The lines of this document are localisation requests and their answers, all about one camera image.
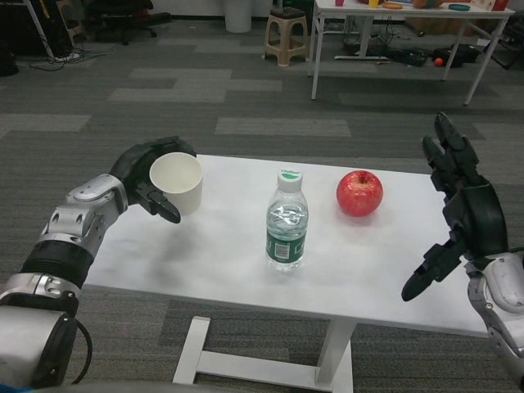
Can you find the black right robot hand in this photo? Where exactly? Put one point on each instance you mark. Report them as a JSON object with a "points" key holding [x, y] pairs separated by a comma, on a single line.
{"points": [[479, 217]]}

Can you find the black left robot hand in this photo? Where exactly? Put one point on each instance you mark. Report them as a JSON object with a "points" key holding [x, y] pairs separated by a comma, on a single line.
{"points": [[131, 168]]}

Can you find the white paper cup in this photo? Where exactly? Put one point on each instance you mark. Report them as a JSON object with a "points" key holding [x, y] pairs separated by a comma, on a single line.
{"points": [[182, 184]]}

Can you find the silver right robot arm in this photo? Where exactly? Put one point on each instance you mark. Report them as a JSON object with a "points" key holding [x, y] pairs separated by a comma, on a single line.
{"points": [[503, 286]]}

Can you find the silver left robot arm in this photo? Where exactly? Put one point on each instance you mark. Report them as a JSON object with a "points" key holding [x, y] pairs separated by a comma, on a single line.
{"points": [[73, 221]]}

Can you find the yellow plastic cup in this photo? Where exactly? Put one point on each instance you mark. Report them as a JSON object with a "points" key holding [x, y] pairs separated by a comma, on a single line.
{"points": [[373, 3]]}

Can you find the red apple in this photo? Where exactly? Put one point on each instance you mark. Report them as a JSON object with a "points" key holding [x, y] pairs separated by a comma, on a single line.
{"points": [[360, 194]]}

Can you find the white power strip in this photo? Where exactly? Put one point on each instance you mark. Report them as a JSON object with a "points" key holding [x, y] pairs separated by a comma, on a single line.
{"points": [[65, 57]]}

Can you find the black office chair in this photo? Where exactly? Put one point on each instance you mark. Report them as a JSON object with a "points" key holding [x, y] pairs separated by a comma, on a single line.
{"points": [[123, 20]]}

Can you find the small orange ball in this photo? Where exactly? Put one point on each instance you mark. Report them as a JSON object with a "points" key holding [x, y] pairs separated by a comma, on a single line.
{"points": [[439, 62]]}

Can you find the black bag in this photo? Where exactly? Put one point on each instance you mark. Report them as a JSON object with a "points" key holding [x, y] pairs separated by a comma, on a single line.
{"points": [[460, 57]]}

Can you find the white whiteboard stand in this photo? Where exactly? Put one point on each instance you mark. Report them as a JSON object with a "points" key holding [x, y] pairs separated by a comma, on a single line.
{"points": [[41, 32]]}

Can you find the clear water bottle green label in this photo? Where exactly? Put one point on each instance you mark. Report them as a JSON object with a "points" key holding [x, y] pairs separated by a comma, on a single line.
{"points": [[286, 229]]}

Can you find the black equipment pile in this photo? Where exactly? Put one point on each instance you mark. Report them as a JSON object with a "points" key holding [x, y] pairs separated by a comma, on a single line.
{"points": [[393, 55]]}

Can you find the white cylindrical plant pot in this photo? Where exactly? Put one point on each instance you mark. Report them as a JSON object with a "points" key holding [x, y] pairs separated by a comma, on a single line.
{"points": [[237, 16]]}

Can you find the beige plastic stool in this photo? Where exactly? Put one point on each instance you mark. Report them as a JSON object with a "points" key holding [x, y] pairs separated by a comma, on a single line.
{"points": [[286, 41]]}

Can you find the white background table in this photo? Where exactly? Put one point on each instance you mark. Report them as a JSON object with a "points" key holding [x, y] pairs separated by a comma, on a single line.
{"points": [[413, 13]]}

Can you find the white table base frame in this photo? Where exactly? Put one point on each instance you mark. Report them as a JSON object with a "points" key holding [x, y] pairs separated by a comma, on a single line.
{"points": [[192, 352]]}

